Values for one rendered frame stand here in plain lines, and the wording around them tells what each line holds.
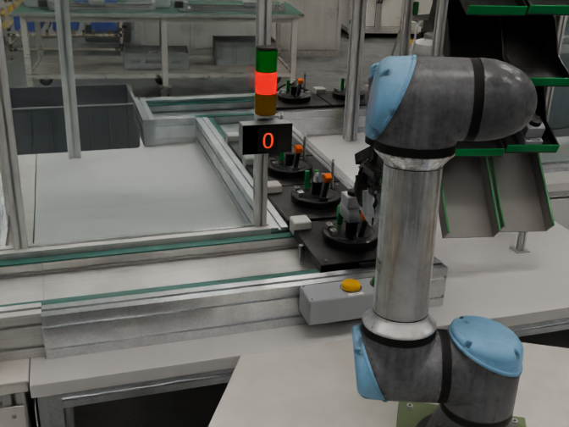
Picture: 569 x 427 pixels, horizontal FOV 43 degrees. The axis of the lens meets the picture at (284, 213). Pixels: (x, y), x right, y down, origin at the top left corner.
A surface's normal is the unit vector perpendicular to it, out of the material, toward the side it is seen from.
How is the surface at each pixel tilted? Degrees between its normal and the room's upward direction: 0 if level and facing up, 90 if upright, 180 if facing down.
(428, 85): 60
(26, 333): 90
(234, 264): 0
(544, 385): 0
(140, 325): 90
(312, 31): 90
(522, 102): 81
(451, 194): 45
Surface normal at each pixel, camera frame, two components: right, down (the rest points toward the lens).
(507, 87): 0.36, -0.12
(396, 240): -0.51, 0.26
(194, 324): 0.29, 0.39
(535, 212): 0.11, -0.37
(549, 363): 0.04, -0.92
